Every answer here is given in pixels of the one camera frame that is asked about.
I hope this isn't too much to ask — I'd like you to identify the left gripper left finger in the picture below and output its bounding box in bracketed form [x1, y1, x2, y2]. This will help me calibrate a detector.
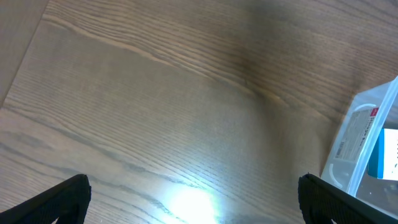
[1, 174, 91, 224]

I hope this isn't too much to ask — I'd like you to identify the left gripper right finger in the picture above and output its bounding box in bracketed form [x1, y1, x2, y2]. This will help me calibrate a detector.
[298, 174, 397, 224]

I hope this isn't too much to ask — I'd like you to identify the blue white cardboard box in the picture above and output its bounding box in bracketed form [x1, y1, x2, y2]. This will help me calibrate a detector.
[368, 128, 397, 181]

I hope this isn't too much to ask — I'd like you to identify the clear plastic container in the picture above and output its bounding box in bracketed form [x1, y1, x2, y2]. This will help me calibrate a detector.
[321, 79, 397, 218]

